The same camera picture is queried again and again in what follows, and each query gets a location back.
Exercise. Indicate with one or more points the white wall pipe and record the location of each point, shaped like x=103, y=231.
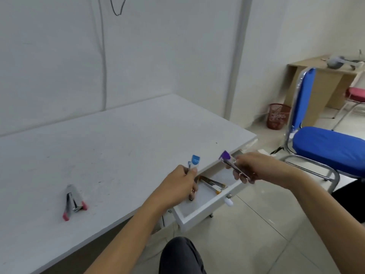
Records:
x=238, y=54

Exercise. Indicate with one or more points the blue padded metal chair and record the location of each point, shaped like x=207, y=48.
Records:
x=328, y=145

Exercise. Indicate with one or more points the person's right hand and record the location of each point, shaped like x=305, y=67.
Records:
x=262, y=168

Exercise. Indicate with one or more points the purple-tipped metal stapler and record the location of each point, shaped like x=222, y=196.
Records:
x=225, y=156

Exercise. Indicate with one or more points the white drawer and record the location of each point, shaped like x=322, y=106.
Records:
x=205, y=205

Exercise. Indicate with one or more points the red padded stool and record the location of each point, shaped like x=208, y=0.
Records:
x=355, y=95

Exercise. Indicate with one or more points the person's right thumb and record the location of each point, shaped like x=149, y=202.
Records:
x=242, y=160

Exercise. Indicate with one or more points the light wooden desk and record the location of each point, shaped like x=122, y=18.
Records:
x=322, y=82

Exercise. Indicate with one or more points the red mesh waste basket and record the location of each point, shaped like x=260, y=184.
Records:
x=278, y=116

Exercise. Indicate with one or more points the pink-tipped metal stapler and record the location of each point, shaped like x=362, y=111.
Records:
x=70, y=201

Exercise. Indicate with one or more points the person's left thumb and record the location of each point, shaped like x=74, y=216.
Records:
x=192, y=174

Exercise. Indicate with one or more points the person's left hand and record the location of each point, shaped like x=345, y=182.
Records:
x=174, y=188

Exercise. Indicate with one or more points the person's right forearm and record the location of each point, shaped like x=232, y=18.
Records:
x=325, y=214

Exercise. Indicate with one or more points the grey bundled object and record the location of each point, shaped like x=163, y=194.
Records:
x=335, y=62

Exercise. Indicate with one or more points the blue-tipped metal stapler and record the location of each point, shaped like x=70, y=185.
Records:
x=195, y=160

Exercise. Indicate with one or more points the person's dark trouser leg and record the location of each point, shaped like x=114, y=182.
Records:
x=179, y=256

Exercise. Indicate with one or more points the white drawer knob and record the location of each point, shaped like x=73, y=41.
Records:
x=229, y=201

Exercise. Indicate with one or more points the person's left forearm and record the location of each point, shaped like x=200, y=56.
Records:
x=128, y=239

